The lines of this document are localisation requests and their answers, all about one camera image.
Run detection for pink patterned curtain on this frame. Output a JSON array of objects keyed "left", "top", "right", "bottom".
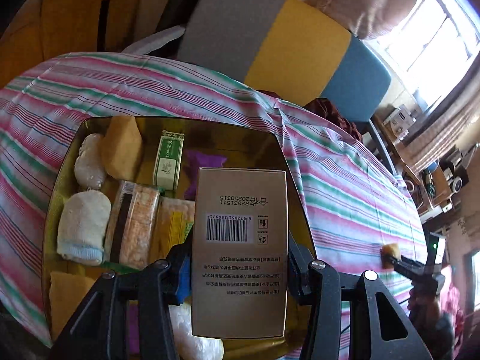
[{"left": 300, "top": 0, "right": 432, "bottom": 42}]

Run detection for purple wrapper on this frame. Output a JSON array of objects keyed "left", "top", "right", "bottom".
[{"left": 185, "top": 149, "right": 227, "bottom": 199}]

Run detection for small yellow sponge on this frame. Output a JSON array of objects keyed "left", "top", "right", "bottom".
[{"left": 380, "top": 244, "right": 401, "bottom": 271}]

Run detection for white foam piece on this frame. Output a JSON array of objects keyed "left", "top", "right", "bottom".
[{"left": 122, "top": 26, "right": 186, "bottom": 55}]

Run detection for person's red clothing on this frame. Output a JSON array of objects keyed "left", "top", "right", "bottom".
[{"left": 442, "top": 266, "right": 467, "bottom": 346}]

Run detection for beige cardboard box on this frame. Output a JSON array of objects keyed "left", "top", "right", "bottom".
[{"left": 191, "top": 167, "right": 289, "bottom": 340}]

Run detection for dark red cloth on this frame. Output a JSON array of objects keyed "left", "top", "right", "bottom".
[{"left": 305, "top": 97, "right": 362, "bottom": 141}]

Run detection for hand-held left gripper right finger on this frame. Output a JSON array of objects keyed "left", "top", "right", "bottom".
[{"left": 288, "top": 232, "right": 432, "bottom": 360}]

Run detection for wooden wardrobe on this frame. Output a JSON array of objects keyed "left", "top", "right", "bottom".
[{"left": 0, "top": 0, "right": 188, "bottom": 87}]

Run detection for wooden side shelf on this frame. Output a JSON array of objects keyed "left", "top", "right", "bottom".
[{"left": 371, "top": 105, "right": 421, "bottom": 184}]

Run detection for white sock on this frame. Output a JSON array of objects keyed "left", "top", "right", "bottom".
[{"left": 56, "top": 190, "right": 112, "bottom": 266}]

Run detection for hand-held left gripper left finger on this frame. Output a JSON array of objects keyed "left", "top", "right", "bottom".
[{"left": 56, "top": 244, "right": 192, "bottom": 360}]

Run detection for large yellow sponge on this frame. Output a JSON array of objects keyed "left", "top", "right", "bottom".
[
  {"left": 50, "top": 271, "right": 107, "bottom": 340},
  {"left": 101, "top": 116, "right": 143, "bottom": 182}
]

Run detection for window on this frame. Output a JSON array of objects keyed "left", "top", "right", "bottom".
[{"left": 365, "top": 0, "right": 480, "bottom": 109}]

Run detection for dark striped snack packet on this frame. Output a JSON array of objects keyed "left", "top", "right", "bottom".
[{"left": 105, "top": 181, "right": 161, "bottom": 269}]

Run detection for yellow snack packet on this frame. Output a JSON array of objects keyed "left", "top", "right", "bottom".
[{"left": 152, "top": 197, "right": 196, "bottom": 267}]

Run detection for person's right hand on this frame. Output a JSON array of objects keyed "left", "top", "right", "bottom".
[{"left": 409, "top": 289, "right": 442, "bottom": 327}]

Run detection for cluttered electronics on shelf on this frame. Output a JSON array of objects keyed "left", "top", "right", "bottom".
[{"left": 420, "top": 146, "right": 469, "bottom": 214}]

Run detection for striped side curtain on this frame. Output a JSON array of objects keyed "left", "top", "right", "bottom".
[{"left": 405, "top": 82, "right": 480, "bottom": 173}]

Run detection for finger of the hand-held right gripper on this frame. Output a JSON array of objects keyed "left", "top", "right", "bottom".
[{"left": 388, "top": 254, "right": 426, "bottom": 280}]

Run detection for grey yellow blue sofa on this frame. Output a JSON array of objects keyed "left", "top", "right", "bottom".
[{"left": 176, "top": 0, "right": 398, "bottom": 175}]

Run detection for white plastic wad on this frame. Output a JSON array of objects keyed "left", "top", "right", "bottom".
[
  {"left": 74, "top": 133, "right": 107, "bottom": 190},
  {"left": 169, "top": 304, "right": 225, "bottom": 360}
]

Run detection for white boxes on shelf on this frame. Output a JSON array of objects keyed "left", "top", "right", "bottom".
[{"left": 382, "top": 107, "right": 417, "bottom": 139}]

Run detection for black rolled mat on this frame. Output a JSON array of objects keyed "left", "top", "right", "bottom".
[{"left": 155, "top": 0, "right": 211, "bottom": 32}]

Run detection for striped tablecloth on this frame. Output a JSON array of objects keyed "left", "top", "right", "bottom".
[{"left": 0, "top": 52, "right": 430, "bottom": 349}]

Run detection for green white small box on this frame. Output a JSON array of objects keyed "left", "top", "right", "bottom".
[{"left": 154, "top": 130, "right": 184, "bottom": 190}]

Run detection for gold tin box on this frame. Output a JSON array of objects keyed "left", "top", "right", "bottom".
[{"left": 43, "top": 116, "right": 317, "bottom": 360}]

